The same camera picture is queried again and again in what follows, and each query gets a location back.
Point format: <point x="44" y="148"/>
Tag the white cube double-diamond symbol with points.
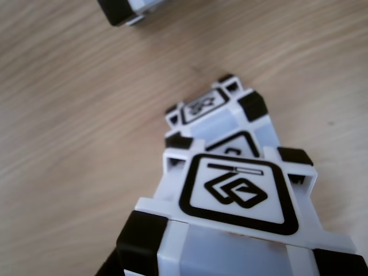
<point x="235" y="189"/>

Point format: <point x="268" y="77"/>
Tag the white cube lightning symbol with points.
<point x="115" y="14"/>

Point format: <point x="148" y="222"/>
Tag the white cube crossed-lines symbol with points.
<point x="201" y="107"/>

